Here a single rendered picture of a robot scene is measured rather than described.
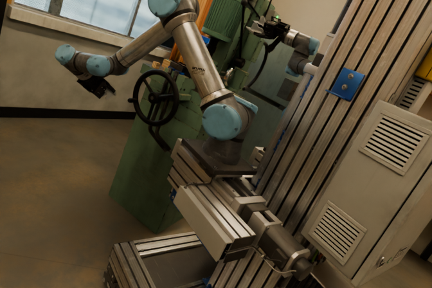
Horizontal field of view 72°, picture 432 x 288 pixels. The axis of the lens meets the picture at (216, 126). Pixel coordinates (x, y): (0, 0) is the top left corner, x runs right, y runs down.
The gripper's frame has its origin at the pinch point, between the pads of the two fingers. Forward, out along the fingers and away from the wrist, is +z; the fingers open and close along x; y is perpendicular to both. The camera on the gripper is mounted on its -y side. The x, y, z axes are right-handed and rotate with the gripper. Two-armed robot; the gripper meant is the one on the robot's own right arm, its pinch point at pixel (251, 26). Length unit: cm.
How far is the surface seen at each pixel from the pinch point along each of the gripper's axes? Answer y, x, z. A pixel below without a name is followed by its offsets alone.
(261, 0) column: -3.7, -31.7, 12.5
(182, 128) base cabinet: -44, 47, 11
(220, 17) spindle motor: -1.9, 0.3, 19.1
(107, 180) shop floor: -103, 82, 57
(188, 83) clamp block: -21.9, 34.9, 14.9
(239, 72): -35.1, -1.6, 5.9
